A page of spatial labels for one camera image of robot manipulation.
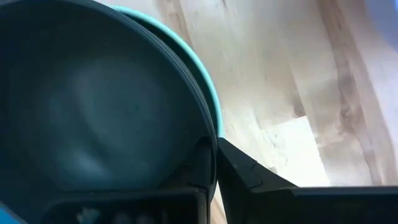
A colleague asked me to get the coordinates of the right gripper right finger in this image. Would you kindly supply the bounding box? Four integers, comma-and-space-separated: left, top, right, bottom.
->
217, 138, 398, 224

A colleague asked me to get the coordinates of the mint green bowl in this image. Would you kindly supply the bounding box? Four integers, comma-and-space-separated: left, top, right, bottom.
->
110, 4, 225, 139

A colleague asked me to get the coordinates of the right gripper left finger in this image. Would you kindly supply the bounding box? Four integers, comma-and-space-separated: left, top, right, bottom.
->
40, 136, 218, 224

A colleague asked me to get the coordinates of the black bowl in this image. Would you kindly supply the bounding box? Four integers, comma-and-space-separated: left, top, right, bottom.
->
0, 0, 218, 224

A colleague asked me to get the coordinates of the blue bowl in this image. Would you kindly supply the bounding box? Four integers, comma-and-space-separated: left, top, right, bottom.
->
0, 202, 29, 224

